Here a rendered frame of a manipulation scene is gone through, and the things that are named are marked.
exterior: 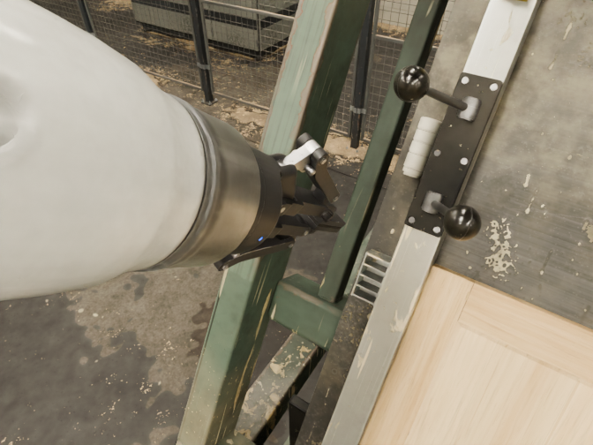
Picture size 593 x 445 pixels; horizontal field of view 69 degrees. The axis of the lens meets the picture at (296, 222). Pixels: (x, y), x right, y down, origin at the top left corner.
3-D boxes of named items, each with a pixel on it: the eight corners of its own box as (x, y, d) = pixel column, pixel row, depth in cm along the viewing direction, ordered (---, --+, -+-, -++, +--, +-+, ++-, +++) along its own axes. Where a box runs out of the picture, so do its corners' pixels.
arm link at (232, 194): (44, 183, 24) (127, 195, 29) (125, 311, 21) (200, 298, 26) (138, 50, 22) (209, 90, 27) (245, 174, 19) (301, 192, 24)
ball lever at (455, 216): (410, 210, 56) (444, 239, 43) (421, 182, 56) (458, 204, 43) (438, 218, 57) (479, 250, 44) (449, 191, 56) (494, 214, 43)
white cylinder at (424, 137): (424, 117, 59) (403, 172, 61) (419, 114, 57) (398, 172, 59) (445, 124, 58) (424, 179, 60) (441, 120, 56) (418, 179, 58)
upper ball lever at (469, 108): (455, 124, 55) (381, 94, 47) (468, 94, 54) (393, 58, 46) (481, 129, 52) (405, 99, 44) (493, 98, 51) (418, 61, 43)
